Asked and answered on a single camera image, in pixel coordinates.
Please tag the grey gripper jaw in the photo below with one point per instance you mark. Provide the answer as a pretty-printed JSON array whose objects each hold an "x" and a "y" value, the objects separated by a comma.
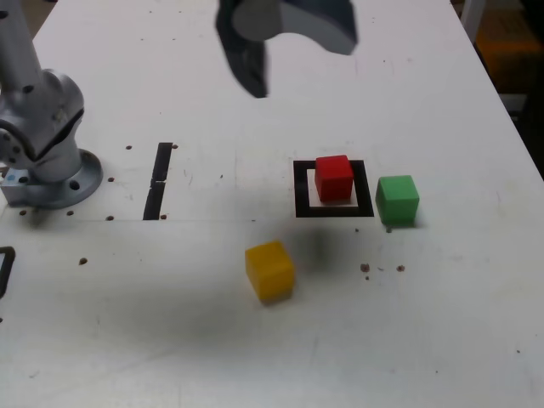
[{"x": 323, "y": 25}]

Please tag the white frame post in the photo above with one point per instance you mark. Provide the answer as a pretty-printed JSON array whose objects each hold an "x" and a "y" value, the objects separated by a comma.
[{"x": 472, "y": 19}]

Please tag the red cube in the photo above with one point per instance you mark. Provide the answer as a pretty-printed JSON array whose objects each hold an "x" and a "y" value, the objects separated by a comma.
[{"x": 333, "y": 180}]

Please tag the black tape strip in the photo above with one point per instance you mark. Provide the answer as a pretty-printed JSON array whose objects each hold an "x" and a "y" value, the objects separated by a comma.
[{"x": 160, "y": 166}]

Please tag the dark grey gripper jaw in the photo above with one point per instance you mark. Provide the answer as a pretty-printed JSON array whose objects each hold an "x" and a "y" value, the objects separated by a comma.
[{"x": 246, "y": 64}]

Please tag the green cube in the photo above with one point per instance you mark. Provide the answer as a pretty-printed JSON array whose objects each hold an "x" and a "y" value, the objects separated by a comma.
[{"x": 397, "y": 200}]

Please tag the yellow cube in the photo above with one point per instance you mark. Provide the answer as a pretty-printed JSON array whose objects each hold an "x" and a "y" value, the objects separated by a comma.
[{"x": 270, "y": 272}]

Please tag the black tape square outline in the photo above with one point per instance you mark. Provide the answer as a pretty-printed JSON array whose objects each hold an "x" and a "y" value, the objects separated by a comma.
[{"x": 336, "y": 212}]

